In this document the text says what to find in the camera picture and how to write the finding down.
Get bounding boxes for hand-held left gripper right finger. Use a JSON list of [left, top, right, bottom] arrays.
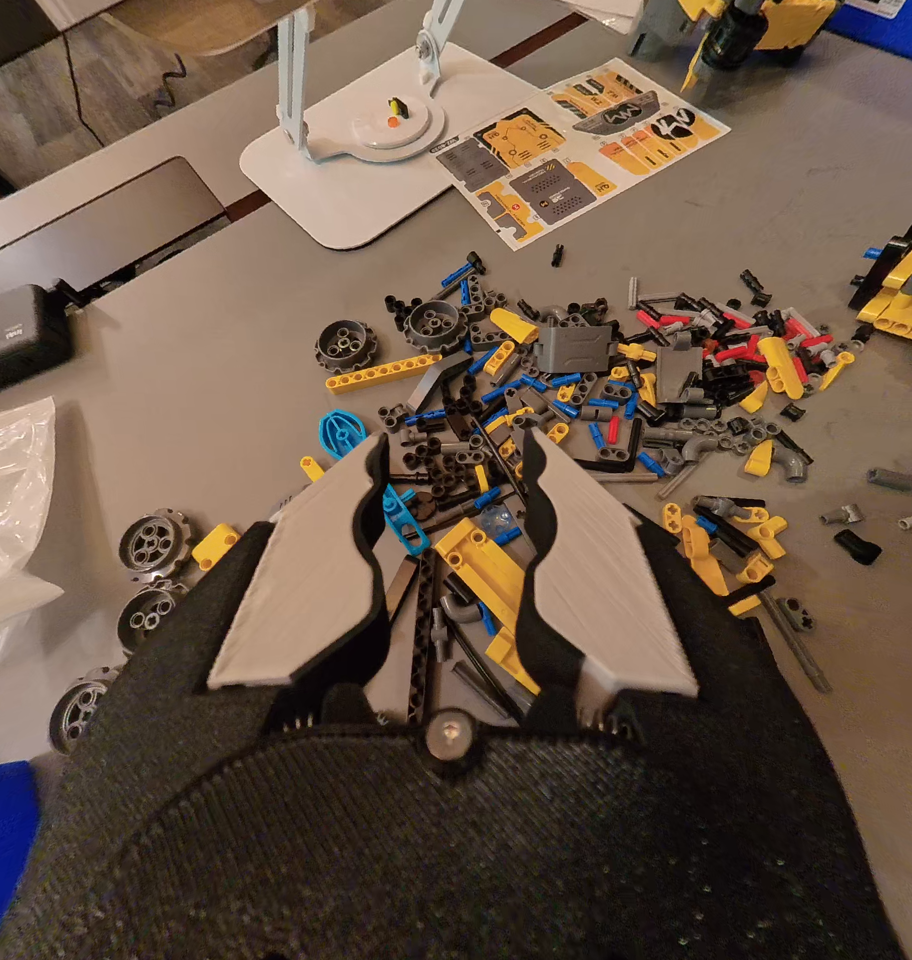
[[516, 427, 700, 725]]

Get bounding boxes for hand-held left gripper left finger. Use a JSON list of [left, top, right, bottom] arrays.
[[207, 433, 391, 691]]

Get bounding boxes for pile of toy building pieces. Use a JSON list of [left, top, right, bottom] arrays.
[[298, 251, 858, 725]]

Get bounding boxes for black connector piece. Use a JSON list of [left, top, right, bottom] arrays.
[[834, 528, 883, 565]]

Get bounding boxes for clear plastic bag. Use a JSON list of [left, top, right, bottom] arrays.
[[0, 397, 65, 676]]

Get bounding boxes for black power bank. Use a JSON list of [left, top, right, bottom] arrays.
[[0, 283, 74, 399]]

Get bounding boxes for white book stand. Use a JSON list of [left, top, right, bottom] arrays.
[[99, 0, 543, 251]]

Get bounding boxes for small yellow toy wheel assembly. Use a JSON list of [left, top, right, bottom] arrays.
[[848, 201, 912, 346]]

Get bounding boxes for yellow grey sticker sheet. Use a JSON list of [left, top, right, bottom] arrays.
[[431, 57, 730, 252]]

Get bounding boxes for large yellow toy vehicle model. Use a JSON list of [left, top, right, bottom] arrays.
[[627, 0, 847, 95]]

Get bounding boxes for blue plastic bin white tag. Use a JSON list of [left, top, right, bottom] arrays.
[[823, 0, 912, 37]]

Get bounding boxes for light blue toy frame piece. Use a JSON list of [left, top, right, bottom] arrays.
[[318, 408, 430, 556]]

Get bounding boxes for grey table cable hatch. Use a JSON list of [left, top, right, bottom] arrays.
[[0, 156, 228, 286]]

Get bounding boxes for black coiled cable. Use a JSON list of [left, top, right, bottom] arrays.
[[152, 52, 183, 114]]

